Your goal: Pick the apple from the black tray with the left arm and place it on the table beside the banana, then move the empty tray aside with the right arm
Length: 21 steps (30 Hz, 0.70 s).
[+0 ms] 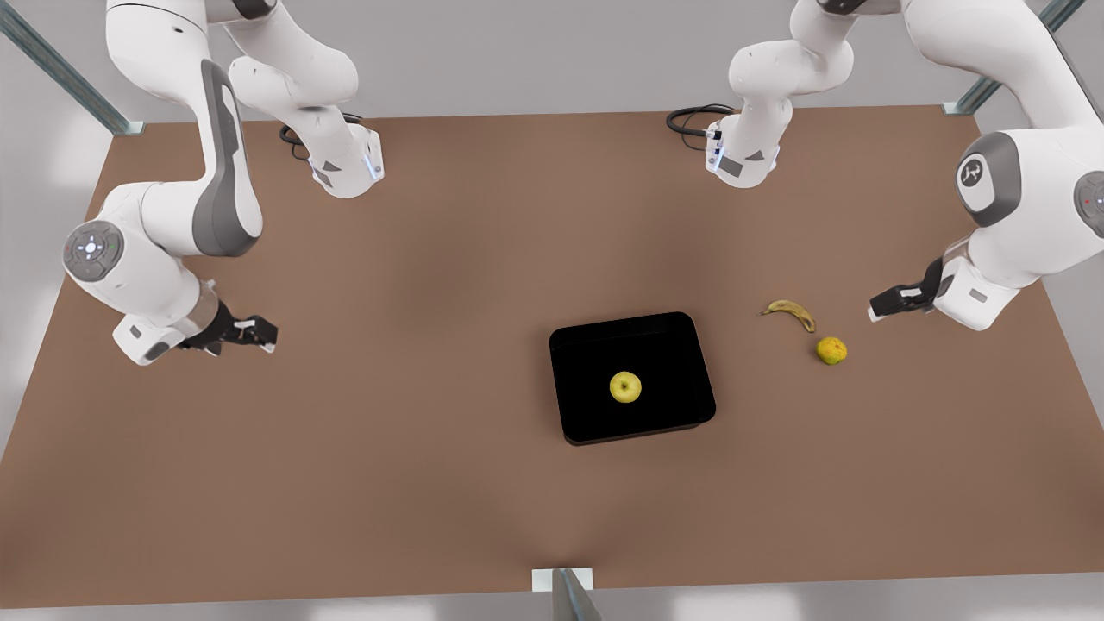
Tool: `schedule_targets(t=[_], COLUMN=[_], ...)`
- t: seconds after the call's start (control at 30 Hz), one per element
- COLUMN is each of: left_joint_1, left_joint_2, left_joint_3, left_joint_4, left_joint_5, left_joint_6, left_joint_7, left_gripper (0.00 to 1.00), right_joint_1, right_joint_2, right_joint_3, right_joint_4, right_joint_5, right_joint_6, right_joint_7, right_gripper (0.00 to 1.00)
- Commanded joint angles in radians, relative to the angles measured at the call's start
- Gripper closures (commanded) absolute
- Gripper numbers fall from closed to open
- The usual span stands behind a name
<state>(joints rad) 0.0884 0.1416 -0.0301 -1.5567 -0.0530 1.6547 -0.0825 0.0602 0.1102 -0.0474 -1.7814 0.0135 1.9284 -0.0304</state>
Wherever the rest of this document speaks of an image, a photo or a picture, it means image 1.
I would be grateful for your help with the yellow-orange citrus fruit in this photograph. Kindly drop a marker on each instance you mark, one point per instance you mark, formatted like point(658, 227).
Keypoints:
point(831, 350)

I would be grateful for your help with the spotted yellow banana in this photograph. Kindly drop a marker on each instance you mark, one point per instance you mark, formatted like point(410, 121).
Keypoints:
point(792, 310)

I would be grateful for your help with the yellow-green apple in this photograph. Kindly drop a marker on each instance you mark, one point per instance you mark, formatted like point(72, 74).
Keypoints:
point(625, 386)

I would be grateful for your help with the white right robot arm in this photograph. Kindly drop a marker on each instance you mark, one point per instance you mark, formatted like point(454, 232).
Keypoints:
point(164, 216)

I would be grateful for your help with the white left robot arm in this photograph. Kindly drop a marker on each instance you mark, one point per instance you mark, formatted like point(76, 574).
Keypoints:
point(1018, 198)

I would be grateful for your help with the black rectangular tray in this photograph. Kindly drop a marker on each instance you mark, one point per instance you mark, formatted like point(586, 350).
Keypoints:
point(632, 378)

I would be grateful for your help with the silver frame post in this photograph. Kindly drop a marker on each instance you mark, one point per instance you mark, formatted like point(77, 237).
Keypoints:
point(1009, 65)
point(60, 69)
point(569, 593)

